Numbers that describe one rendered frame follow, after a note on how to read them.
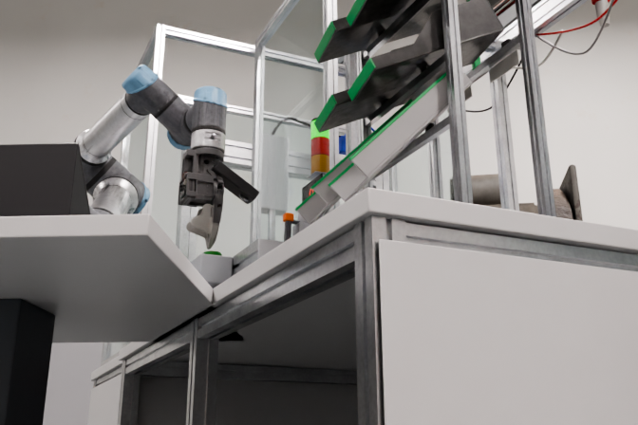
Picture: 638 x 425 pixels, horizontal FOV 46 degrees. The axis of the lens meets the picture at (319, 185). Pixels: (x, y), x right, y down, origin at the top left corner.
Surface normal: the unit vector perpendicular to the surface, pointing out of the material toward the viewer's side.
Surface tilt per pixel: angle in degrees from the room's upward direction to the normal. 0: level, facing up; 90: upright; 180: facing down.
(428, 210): 90
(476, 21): 90
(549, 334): 90
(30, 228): 90
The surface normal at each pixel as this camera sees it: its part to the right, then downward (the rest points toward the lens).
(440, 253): 0.42, -0.31
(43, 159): -0.05, -0.34
